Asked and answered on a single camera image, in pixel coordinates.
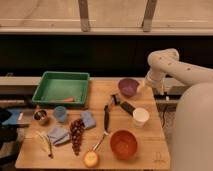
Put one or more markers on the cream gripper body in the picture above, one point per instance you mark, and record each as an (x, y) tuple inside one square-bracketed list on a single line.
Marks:
[(142, 86)]

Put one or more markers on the blue sponge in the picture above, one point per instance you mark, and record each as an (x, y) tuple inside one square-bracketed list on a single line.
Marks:
[(88, 120)]

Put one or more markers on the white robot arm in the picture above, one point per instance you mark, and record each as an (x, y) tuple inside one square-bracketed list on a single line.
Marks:
[(192, 140)]

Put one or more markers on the white paper cup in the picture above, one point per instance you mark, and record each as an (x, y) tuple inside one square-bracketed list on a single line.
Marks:
[(140, 116)]

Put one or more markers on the blue plastic cup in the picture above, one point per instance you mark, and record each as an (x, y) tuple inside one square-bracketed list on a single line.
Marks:
[(60, 113)]

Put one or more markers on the metal cup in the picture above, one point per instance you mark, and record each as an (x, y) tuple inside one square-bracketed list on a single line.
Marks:
[(41, 117)]

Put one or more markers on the purple bowl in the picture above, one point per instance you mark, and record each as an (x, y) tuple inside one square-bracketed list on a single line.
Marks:
[(128, 87)]

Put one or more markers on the black rectangular block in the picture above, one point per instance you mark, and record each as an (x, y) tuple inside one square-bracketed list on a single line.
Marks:
[(127, 107)]

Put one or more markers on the orange bowl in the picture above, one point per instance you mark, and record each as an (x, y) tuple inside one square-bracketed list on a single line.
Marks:
[(123, 144)]

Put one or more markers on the orange carrot in tray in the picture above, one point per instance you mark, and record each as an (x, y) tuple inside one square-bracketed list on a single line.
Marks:
[(71, 99)]

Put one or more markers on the bunch of red grapes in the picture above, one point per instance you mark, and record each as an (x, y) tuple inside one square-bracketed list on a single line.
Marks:
[(76, 131)]

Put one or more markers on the green plastic tray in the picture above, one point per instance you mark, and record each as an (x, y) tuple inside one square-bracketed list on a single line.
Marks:
[(60, 85)]

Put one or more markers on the yellow smiley ball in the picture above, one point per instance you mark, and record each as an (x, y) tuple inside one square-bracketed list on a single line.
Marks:
[(91, 159)]

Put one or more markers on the blue folded cloth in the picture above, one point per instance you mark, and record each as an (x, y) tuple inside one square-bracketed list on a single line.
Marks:
[(58, 135)]

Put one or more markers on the blue object on shelf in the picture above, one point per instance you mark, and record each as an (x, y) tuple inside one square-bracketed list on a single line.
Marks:
[(15, 118)]

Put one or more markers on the black handled brush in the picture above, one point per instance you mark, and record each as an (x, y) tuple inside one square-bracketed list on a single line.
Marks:
[(114, 101)]

